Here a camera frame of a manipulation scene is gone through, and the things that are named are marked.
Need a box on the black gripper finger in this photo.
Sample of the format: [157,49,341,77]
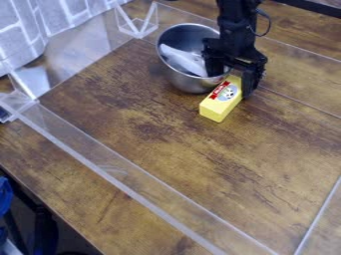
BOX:
[241,67,265,99]
[203,54,230,77]

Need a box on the silver fish in bowl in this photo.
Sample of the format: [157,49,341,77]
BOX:
[161,44,207,77]

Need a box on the grey brick pattern cloth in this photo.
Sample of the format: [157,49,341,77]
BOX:
[0,0,133,77]

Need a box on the clear acrylic corner bracket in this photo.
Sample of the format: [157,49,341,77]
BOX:
[115,2,159,39]

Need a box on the black table leg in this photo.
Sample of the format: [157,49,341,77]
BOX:
[34,206,59,255]

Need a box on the clear acrylic enclosure panel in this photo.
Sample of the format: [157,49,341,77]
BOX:
[0,0,341,255]

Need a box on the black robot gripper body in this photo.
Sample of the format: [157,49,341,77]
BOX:
[201,0,269,72]

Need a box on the stainless steel bowl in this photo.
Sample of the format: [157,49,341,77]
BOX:
[157,23,228,94]

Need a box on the blue object under table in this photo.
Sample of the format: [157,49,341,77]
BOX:
[0,177,14,248]

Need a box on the yellow butter block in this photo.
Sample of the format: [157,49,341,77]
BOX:
[198,75,242,123]

